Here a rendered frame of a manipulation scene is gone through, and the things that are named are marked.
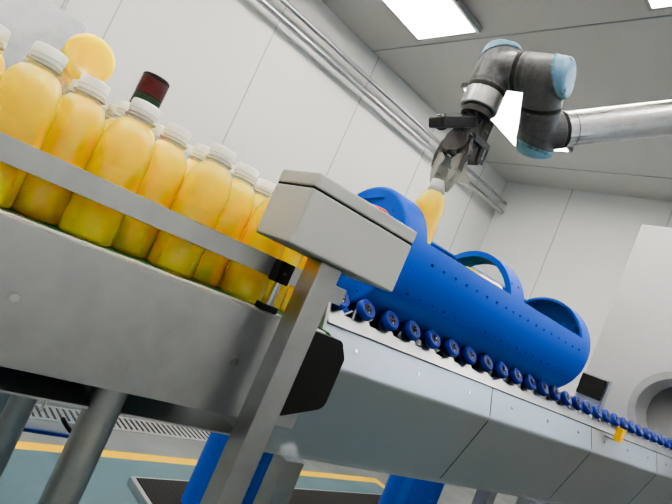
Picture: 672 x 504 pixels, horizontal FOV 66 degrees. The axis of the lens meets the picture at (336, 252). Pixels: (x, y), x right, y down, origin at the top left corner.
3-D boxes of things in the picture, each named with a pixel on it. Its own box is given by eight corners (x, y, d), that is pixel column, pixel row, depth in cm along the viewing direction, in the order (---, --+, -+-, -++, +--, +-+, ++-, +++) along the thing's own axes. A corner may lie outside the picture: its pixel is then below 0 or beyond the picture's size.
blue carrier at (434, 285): (580, 400, 153) (600, 308, 159) (383, 312, 102) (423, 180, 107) (497, 378, 176) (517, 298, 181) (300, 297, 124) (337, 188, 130)
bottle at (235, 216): (212, 285, 87) (258, 185, 88) (221, 292, 80) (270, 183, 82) (172, 269, 84) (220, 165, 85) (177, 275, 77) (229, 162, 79)
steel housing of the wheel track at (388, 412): (670, 530, 223) (697, 455, 225) (266, 470, 95) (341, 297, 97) (604, 494, 246) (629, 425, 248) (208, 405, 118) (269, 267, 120)
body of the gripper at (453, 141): (482, 168, 121) (501, 122, 122) (461, 150, 116) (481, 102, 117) (457, 166, 128) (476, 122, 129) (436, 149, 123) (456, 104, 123)
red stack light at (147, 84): (165, 103, 119) (172, 88, 119) (138, 88, 115) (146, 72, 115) (156, 105, 124) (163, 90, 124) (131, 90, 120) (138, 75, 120)
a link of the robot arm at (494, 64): (523, 37, 117) (481, 33, 122) (502, 86, 116) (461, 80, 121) (529, 61, 125) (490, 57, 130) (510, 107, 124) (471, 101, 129)
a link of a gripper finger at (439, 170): (443, 198, 125) (463, 164, 124) (428, 187, 121) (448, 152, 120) (435, 195, 127) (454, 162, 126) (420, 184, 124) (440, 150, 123)
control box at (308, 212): (392, 293, 78) (419, 230, 79) (289, 243, 66) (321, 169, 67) (352, 279, 86) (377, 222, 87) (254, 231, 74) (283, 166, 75)
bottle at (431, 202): (423, 269, 120) (453, 196, 122) (418, 263, 114) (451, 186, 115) (395, 258, 123) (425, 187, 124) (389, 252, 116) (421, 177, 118)
